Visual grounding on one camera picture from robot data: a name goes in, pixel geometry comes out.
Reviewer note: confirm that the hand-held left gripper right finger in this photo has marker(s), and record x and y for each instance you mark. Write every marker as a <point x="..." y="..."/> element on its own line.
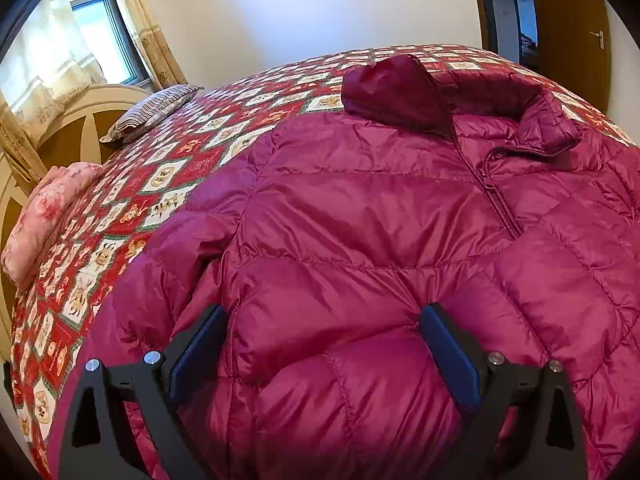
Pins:
<point x="450" y="355"/>

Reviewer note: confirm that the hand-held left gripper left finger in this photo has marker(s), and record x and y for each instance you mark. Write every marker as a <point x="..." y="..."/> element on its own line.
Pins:
<point x="197" y="355"/>

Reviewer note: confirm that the magenta down jacket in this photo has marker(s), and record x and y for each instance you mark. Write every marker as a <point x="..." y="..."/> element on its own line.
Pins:
<point x="350" y="210"/>

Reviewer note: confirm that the red patchwork print bedspread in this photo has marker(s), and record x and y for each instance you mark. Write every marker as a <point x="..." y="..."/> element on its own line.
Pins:
<point x="165" y="170"/>

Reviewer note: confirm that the pink floral pillow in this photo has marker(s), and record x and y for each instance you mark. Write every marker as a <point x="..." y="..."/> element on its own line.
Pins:
<point x="45" y="210"/>

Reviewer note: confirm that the striped pillow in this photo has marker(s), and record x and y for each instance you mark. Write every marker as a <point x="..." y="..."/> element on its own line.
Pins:
<point x="150" y="110"/>

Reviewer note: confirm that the cream wooden headboard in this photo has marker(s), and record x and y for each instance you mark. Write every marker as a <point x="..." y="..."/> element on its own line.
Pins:
<point x="65" y="130"/>

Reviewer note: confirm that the sheer white curtain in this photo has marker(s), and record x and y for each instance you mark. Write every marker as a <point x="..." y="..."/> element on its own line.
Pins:
<point x="45" y="60"/>

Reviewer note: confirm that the window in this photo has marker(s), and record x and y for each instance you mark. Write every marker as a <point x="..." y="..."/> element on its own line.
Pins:
<point x="107" y="35"/>

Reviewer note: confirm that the brown wooden door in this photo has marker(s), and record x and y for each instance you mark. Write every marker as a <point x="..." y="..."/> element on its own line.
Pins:
<point x="570" y="35"/>

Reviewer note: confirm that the dark door frame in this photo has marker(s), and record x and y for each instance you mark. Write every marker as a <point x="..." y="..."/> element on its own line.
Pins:
<point x="495" y="10"/>

